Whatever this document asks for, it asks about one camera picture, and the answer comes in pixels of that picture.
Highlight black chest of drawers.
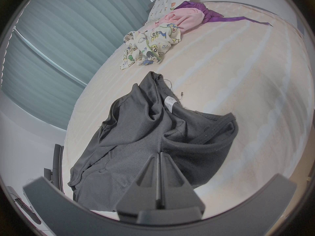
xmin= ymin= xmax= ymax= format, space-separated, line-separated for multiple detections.
xmin=53 ymin=144 xmax=65 ymax=195

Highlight white printed pillow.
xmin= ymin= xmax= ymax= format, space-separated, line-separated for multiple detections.
xmin=145 ymin=0 xmax=197 ymax=25

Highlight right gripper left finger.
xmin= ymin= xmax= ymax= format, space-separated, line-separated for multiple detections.
xmin=116 ymin=153 xmax=159 ymax=215

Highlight white printed pyjama garment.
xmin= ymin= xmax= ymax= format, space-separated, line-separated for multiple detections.
xmin=120 ymin=23 xmax=182 ymax=71

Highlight black shorts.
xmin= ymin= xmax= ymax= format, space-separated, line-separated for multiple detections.
xmin=69 ymin=71 xmax=239 ymax=212

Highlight purple garment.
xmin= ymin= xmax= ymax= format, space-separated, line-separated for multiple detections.
xmin=175 ymin=1 xmax=274 ymax=28

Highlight pink garment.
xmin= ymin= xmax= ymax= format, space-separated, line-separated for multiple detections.
xmin=154 ymin=9 xmax=205 ymax=33

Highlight blue-green curtain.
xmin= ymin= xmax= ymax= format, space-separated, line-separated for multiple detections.
xmin=1 ymin=29 xmax=87 ymax=126
xmin=14 ymin=0 xmax=153 ymax=83

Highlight bed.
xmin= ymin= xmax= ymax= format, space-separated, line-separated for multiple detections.
xmin=59 ymin=0 xmax=315 ymax=214

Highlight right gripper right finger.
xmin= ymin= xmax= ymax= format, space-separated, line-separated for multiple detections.
xmin=159 ymin=152 xmax=206 ymax=215

